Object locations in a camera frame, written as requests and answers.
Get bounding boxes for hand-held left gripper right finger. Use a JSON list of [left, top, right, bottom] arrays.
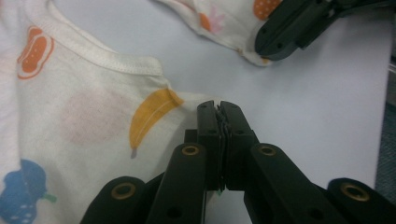
[[220, 100, 347, 224]]

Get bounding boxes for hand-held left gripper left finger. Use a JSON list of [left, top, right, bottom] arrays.
[[146, 99, 226, 224]]

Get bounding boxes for white fruit-print baby garment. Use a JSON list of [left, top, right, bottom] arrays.
[[0, 0, 284, 224]]

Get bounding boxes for white table sheet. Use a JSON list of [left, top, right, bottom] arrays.
[[50, 0, 394, 224]]

